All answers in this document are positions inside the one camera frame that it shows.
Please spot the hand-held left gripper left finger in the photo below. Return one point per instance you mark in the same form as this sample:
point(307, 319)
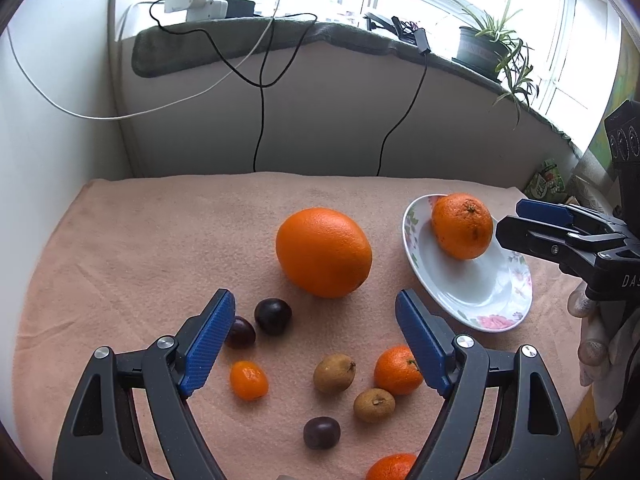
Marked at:
point(210, 340)

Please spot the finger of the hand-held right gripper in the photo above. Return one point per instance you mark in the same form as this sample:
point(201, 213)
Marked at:
point(530, 240)
point(545, 211)

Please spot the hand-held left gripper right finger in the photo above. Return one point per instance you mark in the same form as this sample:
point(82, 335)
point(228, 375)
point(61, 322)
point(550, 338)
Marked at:
point(420, 340)

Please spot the dark purple plum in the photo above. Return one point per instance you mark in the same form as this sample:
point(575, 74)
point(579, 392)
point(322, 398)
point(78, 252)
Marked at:
point(242, 334)
point(321, 433)
point(272, 316)

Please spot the small tangerine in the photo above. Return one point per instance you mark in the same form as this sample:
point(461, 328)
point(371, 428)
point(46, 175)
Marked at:
point(395, 372)
point(390, 469)

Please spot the small orange kumquat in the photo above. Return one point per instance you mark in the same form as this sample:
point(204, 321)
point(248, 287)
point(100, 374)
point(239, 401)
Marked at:
point(248, 380)

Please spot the rough-skinned mandarin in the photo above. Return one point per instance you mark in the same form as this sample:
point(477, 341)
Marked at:
point(462, 225)

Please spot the white floral plate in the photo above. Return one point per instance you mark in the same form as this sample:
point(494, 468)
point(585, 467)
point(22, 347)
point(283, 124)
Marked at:
point(470, 285)

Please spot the brown kiwi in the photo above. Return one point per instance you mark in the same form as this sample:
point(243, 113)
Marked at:
point(334, 373)
point(374, 405)

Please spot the large smooth orange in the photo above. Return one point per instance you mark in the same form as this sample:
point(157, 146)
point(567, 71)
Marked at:
point(324, 252)

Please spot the person's right hand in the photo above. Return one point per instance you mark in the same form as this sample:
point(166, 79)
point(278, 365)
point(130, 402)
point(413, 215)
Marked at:
point(582, 305)

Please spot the green snack packet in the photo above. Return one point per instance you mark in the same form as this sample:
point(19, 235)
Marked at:
point(545, 180)

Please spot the white lace cloth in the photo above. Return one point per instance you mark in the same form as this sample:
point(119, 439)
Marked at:
point(592, 180)

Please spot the potted spider plant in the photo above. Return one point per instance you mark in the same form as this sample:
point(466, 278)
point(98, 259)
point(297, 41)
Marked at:
point(477, 47)

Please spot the black power adapter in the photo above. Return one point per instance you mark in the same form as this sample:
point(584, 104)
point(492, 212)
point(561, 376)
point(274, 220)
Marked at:
point(419, 37)

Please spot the flat black device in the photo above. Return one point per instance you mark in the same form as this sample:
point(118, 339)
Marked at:
point(380, 20)

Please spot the grey windowsill cloth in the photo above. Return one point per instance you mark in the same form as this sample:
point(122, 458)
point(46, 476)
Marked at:
point(325, 30)

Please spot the small black box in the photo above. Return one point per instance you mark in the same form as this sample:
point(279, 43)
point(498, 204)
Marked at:
point(239, 7)

